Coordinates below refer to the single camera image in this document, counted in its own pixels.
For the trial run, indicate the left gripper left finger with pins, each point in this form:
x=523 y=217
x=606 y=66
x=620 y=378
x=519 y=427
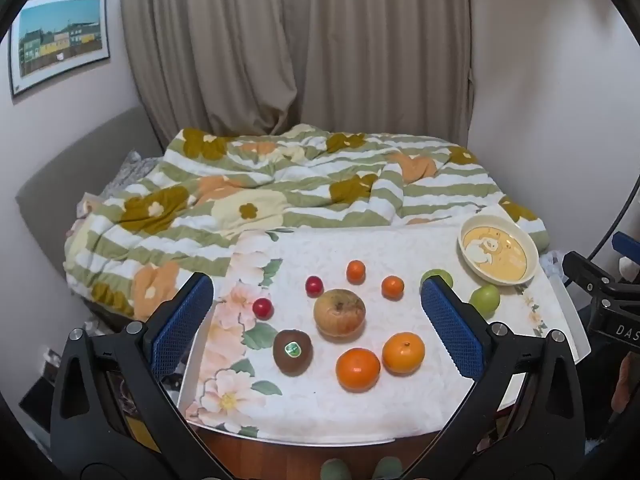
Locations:
x=111 y=417

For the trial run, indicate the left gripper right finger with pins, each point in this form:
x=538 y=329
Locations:
x=522 y=418

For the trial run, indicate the green apple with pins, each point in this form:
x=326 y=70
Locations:
x=439 y=275
x=486 y=300

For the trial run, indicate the large orange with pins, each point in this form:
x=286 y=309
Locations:
x=403 y=353
x=357 y=369

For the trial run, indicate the red cherry tomato front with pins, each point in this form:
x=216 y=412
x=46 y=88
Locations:
x=263 y=308

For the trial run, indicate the red cherry tomato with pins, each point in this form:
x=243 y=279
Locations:
x=314 y=286
x=263 y=308

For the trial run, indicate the small mandarin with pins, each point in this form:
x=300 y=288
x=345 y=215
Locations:
x=356 y=272
x=393 y=287

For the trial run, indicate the brown kiwi with sticker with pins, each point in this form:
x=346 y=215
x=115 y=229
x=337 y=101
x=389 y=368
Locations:
x=292 y=352

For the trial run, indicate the large yellowish apple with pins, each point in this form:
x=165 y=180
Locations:
x=339 y=313

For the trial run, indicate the small mandarin back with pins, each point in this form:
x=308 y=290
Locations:
x=356 y=272

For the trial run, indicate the red cherry tomato back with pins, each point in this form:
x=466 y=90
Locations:
x=314 y=286

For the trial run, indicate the person right hand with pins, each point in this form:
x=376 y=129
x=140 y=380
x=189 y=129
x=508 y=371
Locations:
x=624 y=384

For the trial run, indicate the cream cartoon plate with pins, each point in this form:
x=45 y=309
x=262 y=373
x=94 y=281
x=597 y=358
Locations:
x=498 y=250

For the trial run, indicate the floral striped green blanket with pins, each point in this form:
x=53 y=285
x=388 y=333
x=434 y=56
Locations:
x=212 y=204

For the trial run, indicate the white floral table cloth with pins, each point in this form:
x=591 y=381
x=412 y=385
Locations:
x=318 y=336

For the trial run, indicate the beige curtain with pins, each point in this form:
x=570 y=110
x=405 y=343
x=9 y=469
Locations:
x=253 y=67

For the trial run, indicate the framed city poster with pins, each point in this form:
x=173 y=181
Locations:
x=50 y=38

